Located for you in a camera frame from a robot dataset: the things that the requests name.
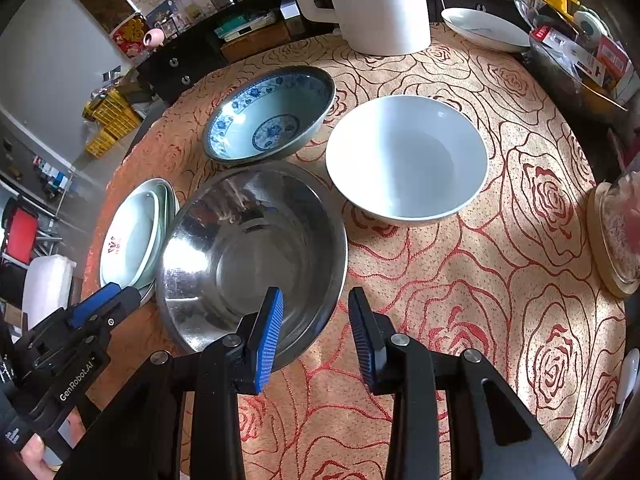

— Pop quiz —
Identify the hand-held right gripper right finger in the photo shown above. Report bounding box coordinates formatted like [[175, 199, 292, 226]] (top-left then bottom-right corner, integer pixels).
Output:
[[347, 287, 576, 480]]

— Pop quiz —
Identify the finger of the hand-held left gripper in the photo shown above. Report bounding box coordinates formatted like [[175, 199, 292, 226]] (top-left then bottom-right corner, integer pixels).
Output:
[[65, 282, 125, 328], [15, 286, 142, 376]]

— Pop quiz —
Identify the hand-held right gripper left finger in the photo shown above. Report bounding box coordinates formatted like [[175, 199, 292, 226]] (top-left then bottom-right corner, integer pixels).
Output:
[[52, 286, 285, 480]]

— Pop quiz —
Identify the large white round plate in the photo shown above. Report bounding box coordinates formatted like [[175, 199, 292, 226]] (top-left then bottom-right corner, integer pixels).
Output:
[[100, 177, 180, 307]]

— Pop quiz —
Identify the large steel bowl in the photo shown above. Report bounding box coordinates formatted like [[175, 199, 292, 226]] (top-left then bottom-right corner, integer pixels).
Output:
[[156, 162, 348, 372]]

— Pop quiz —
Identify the green square plate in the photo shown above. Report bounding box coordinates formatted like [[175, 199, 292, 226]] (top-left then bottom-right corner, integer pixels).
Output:
[[134, 182, 174, 288]]

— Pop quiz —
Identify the blue floral ceramic bowl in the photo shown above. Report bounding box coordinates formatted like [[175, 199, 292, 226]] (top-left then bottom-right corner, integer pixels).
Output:
[[201, 65, 336, 167]]

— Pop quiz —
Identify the person's left hand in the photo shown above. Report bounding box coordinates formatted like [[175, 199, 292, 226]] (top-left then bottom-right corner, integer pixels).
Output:
[[19, 430, 60, 473]]

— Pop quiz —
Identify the white cushioned chair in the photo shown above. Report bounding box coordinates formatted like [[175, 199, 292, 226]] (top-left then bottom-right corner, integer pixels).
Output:
[[22, 255, 76, 321]]

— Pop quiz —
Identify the red chair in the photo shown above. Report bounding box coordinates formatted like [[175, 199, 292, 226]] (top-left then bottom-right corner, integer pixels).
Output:
[[2, 200, 40, 266]]

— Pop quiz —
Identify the shelf with small boxes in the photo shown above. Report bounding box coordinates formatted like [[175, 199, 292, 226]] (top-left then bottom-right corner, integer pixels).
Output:
[[30, 152, 76, 201]]

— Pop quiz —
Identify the rose pattern tablecloth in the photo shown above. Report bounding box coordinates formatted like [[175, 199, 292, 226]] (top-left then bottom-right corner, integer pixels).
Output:
[[82, 20, 628, 480]]

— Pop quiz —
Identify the yellow plastic crate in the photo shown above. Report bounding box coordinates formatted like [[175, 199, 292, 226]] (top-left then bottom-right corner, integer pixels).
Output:
[[85, 127, 121, 158], [82, 89, 143, 131]]

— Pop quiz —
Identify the plain white bowl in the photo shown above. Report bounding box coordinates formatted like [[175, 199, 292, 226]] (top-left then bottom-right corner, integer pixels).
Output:
[[325, 95, 489, 227]]

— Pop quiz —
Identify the black cabinet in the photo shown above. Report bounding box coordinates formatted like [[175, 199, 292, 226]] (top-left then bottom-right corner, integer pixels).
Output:
[[135, 0, 341, 106]]

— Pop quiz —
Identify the red floral box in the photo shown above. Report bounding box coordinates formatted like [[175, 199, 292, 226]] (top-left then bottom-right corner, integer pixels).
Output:
[[110, 14, 151, 63]]

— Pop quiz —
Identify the white spoon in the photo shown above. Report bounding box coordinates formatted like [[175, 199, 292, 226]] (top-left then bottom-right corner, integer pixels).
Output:
[[612, 347, 640, 421]]

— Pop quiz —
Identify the glass dome wooden base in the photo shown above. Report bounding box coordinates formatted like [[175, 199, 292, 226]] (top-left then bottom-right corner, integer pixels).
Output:
[[586, 170, 640, 298]]

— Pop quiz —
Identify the clear box of packets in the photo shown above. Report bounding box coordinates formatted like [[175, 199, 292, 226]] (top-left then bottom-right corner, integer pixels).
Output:
[[527, 35, 632, 127]]

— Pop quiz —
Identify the shallow white plate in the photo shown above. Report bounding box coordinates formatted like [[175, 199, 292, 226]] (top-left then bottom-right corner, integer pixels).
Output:
[[441, 7, 532, 53]]

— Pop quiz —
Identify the white electric kettle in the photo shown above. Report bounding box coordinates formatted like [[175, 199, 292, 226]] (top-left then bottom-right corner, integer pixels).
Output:
[[280, 0, 432, 56]]

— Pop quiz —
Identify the tape roll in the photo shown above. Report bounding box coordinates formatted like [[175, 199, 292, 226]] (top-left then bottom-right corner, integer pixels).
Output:
[[572, 7, 608, 41]]

